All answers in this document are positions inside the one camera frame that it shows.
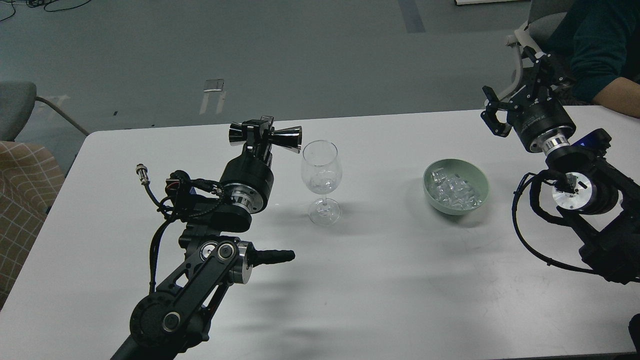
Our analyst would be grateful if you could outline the grey white office chair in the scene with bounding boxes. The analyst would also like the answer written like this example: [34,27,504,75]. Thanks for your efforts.
[498,0,574,100]

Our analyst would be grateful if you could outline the metal floor plate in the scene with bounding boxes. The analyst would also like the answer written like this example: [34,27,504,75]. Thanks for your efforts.
[202,79,225,93]

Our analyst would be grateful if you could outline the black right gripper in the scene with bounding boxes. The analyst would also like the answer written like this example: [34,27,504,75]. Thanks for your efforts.
[480,48,576,154]

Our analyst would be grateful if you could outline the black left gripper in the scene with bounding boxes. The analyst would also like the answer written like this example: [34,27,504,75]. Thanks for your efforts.
[220,116,274,214]

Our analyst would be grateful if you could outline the checkered beige cloth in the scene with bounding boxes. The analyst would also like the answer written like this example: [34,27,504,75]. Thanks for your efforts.
[0,140,66,306]

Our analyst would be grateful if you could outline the person in teal sweater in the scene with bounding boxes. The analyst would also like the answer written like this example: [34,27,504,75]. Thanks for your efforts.
[544,0,640,118]

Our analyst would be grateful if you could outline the black floor cable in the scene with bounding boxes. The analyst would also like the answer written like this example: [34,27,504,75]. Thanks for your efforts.
[0,0,93,22]

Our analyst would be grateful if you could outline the steel cocktail jigger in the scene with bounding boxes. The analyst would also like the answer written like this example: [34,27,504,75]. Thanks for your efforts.
[228,123,303,154]

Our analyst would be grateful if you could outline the clear wine glass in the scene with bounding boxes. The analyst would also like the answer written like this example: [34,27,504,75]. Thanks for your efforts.
[301,140,343,226]

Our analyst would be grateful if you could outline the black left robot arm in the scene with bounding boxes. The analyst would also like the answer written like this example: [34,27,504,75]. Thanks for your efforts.
[112,116,303,360]

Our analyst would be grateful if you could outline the clear ice cubes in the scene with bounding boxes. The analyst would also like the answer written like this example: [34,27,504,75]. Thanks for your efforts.
[427,168,484,211]

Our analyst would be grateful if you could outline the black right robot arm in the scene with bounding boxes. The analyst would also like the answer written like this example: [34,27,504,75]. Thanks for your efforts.
[480,46,639,285]

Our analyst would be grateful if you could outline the green bowl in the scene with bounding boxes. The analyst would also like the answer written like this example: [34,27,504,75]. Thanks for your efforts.
[422,158,490,216]

